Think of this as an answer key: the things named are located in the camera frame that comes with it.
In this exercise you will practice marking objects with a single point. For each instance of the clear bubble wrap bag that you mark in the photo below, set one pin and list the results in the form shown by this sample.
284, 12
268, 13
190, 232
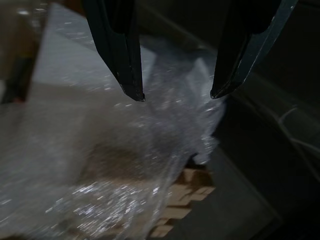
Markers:
100, 137

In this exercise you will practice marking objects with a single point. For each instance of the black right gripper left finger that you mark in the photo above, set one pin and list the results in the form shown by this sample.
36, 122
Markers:
120, 50

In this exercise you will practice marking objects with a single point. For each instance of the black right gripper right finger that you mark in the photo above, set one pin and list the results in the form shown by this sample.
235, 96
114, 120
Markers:
245, 55

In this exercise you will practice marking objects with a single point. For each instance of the wooden block rack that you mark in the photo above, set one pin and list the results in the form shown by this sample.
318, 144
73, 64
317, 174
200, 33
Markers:
185, 195

